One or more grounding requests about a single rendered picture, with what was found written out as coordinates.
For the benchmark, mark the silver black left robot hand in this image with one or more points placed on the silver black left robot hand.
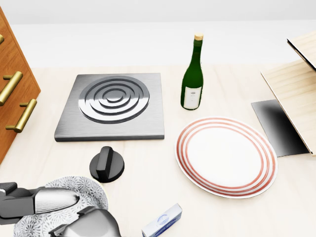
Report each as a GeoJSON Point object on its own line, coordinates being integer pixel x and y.
{"type": "Point", "coordinates": [54, 200]}

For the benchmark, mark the patterned black and white bowl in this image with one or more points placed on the patterned black and white bowl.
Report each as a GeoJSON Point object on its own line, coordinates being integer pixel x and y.
{"type": "Point", "coordinates": [91, 191]}

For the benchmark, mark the flat dark stove plate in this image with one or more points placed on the flat dark stove plate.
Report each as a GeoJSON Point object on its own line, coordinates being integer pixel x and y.
{"type": "Point", "coordinates": [74, 123]}

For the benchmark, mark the white plate with red rings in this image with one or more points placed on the white plate with red rings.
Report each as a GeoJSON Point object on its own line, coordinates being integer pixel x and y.
{"type": "Point", "coordinates": [224, 158]}

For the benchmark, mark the round black stove knob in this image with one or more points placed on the round black stove knob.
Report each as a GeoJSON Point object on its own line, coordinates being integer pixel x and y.
{"type": "Point", "coordinates": [106, 164]}

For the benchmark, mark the wooden cabinet drawer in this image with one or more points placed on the wooden cabinet drawer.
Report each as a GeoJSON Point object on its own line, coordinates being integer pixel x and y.
{"type": "Point", "coordinates": [2, 84]}
{"type": "Point", "coordinates": [12, 114]}
{"type": "Point", "coordinates": [4, 30]}

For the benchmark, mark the blue and white food box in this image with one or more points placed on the blue and white food box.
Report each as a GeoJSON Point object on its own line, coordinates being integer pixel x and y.
{"type": "Point", "coordinates": [164, 221]}

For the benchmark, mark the wooden cabinet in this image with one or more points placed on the wooden cabinet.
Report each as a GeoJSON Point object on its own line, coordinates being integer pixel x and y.
{"type": "Point", "coordinates": [29, 84]}

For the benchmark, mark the green wine bottle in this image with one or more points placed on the green wine bottle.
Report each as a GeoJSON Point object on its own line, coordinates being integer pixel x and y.
{"type": "Point", "coordinates": [192, 79]}

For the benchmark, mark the pale wooden rack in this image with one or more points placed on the pale wooden rack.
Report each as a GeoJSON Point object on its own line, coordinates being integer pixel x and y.
{"type": "Point", "coordinates": [293, 93]}

